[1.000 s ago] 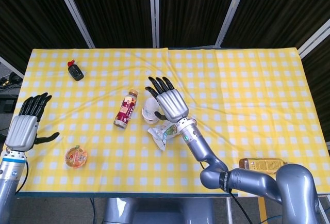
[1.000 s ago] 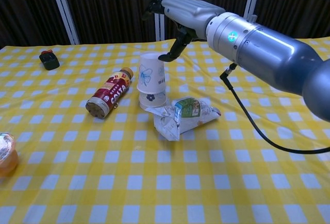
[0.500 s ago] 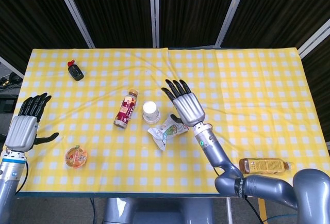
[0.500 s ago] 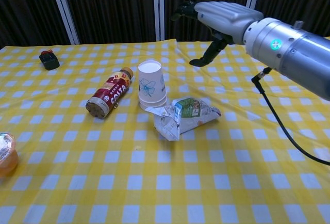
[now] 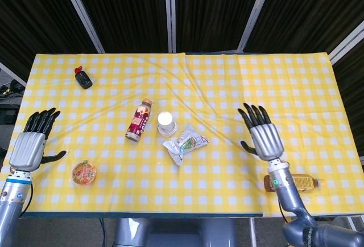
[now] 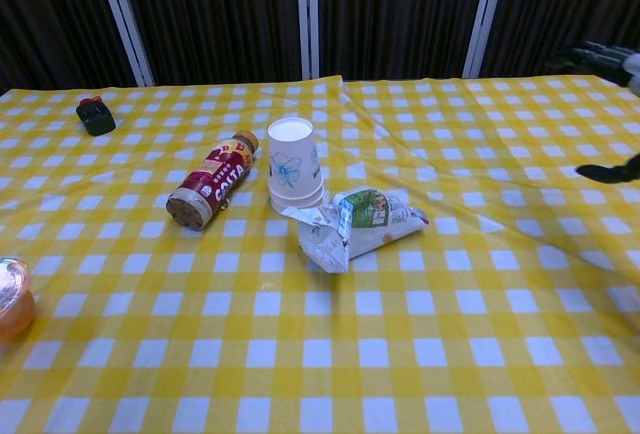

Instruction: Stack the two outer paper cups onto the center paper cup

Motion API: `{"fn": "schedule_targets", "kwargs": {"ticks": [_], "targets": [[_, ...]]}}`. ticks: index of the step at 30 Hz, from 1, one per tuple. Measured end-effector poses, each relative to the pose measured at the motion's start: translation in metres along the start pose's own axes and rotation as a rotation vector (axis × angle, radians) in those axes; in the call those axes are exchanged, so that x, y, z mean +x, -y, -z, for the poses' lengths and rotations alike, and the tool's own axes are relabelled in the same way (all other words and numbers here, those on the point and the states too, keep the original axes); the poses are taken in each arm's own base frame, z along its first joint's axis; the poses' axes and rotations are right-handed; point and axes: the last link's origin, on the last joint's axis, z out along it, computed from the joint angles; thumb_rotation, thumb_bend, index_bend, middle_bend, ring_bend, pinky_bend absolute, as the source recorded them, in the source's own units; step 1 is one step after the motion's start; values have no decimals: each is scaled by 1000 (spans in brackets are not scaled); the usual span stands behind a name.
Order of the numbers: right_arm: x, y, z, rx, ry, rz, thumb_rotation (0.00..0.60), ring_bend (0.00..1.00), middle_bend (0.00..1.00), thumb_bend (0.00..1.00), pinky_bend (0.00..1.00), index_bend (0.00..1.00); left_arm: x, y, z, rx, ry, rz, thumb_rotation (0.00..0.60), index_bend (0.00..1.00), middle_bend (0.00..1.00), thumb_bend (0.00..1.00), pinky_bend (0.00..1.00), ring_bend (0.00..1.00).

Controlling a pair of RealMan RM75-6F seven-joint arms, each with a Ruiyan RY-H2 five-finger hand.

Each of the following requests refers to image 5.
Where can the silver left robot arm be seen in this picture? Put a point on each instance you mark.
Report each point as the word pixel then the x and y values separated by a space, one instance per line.
pixel 12 201

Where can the red Costa coffee bottle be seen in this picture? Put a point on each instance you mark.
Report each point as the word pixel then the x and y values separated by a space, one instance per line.
pixel 139 121

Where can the black soy sauce bottle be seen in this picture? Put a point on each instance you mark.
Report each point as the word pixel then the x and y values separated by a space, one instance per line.
pixel 84 79

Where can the yellow white checked tablecloth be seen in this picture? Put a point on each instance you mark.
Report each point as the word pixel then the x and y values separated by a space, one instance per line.
pixel 199 187

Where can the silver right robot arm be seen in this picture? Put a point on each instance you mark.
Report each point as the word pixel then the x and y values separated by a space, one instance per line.
pixel 293 201

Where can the grey robot torso base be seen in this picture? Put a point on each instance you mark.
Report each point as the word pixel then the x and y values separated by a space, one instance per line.
pixel 176 232

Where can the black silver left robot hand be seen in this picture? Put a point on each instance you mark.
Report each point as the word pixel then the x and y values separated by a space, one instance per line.
pixel 27 150

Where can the crumpled white snack bag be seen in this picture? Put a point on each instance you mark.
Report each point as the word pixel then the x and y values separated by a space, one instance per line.
pixel 185 144

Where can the black pleated screen panel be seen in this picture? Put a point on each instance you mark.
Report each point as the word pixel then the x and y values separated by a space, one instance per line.
pixel 122 10
pixel 352 102
pixel 312 8
pixel 216 10
pixel 31 16

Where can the orange jelly cup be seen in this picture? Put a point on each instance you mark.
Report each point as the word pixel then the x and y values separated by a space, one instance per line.
pixel 83 173

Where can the amber tea bottle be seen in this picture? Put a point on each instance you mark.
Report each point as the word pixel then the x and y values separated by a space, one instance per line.
pixel 304 183

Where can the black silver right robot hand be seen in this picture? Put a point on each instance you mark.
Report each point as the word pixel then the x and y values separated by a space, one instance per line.
pixel 266 139

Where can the white floral paper cup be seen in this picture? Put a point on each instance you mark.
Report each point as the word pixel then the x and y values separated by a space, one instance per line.
pixel 165 120
pixel 174 128

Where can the white screen frame post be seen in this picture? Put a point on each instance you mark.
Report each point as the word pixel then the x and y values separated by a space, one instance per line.
pixel 82 13
pixel 347 42
pixel 254 13
pixel 12 73
pixel 170 10

